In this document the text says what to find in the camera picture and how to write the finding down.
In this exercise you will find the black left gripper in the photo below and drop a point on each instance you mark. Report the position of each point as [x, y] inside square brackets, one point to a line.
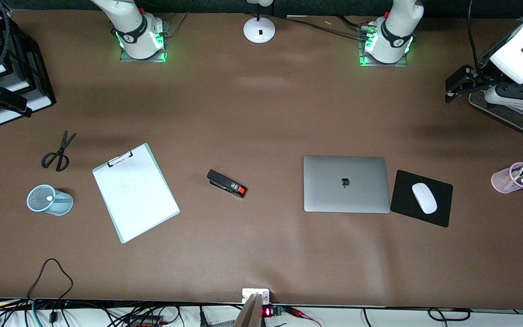
[483, 80]

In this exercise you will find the silver laptop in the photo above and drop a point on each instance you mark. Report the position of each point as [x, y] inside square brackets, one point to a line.
[345, 184]

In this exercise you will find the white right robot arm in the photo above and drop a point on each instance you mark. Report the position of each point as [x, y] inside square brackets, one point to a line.
[134, 27]

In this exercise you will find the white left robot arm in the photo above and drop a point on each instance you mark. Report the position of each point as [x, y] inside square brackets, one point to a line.
[395, 32]

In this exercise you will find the black stacked letter tray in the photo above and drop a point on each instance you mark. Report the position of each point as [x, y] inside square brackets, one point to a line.
[34, 68]

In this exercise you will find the grey mesh letter tray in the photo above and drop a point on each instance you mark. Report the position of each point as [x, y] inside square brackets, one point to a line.
[511, 119]

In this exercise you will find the black scissors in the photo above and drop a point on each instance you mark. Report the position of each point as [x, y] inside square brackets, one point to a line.
[61, 150]

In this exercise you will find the pink mesh pen cup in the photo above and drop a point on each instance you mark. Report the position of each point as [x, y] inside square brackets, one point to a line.
[502, 180]

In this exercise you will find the light blue mesh pen cup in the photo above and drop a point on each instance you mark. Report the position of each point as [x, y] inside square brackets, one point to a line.
[59, 204]

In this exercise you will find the white computer mouse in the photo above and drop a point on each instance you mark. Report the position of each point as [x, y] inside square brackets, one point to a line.
[424, 198]

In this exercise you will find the black mouse pad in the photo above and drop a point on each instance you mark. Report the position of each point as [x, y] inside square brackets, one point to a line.
[402, 204]

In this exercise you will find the white paper sheet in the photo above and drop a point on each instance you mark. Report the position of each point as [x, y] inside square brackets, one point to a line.
[139, 195]

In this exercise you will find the teal clipboard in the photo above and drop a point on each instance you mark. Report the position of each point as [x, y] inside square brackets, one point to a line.
[118, 231]

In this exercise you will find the white round-base stand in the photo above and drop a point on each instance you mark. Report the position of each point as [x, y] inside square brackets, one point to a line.
[259, 31]

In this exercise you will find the black stapler with red tip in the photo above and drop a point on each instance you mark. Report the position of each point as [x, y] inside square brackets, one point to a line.
[225, 182]

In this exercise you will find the circuit board with red display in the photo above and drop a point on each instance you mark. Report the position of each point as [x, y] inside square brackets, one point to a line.
[273, 311]

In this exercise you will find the grey aluminium profile bar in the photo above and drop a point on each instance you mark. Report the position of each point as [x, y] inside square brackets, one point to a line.
[249, 313]

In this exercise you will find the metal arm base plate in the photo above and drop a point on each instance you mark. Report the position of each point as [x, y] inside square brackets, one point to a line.
[382, 64]
[167, 32]

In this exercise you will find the white camera bracket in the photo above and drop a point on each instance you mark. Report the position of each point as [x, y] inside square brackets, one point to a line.
[249, 293]

